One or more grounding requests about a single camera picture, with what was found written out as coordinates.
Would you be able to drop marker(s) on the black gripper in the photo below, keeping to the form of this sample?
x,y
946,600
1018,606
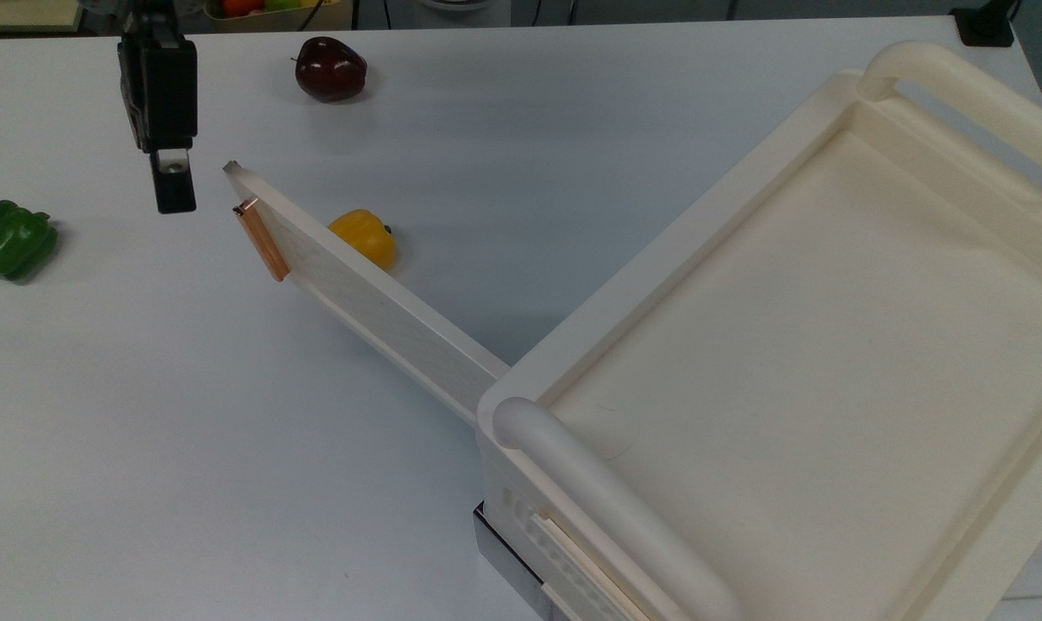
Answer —
x,y
160,86

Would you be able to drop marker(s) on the cream plastic cabinet door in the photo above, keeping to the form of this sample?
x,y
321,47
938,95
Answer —
x,y
374,319

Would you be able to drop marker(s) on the black pole with table clamp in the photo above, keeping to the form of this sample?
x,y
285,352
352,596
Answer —
x,y
987,24

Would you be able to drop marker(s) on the yellow bell pepper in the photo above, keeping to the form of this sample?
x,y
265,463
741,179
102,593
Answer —
x,y
367,235

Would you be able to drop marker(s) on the green bell pepper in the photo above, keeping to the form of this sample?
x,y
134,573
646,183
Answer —
x,y
10,240

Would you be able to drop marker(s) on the basket of toy fruit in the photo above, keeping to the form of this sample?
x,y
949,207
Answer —
x,y
271,10

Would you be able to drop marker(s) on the dark red apple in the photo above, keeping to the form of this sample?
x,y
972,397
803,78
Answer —
x,y
329,69

